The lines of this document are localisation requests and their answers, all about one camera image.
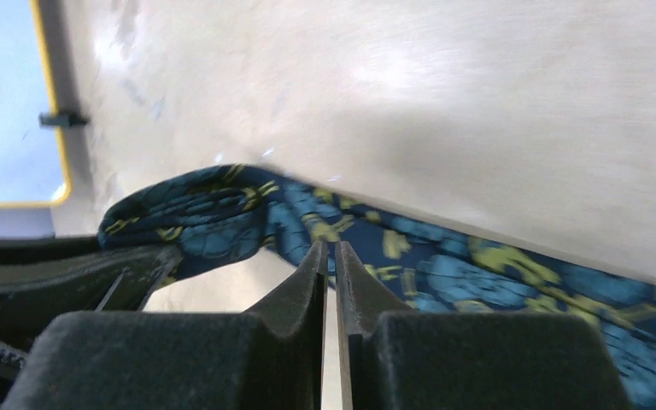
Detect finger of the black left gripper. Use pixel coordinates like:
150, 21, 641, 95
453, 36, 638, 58
0, 237, 181, 405

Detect navy blue shell pattern tie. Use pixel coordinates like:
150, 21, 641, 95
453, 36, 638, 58
97, 164, 656, 409

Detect yellow framed whiteboard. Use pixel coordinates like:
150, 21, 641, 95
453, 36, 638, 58
0, 1, 73, 208

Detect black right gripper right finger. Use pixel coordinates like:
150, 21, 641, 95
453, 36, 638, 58
335, 242, 631, 410

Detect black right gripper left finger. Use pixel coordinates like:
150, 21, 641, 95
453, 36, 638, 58
3, 242, 328, 409

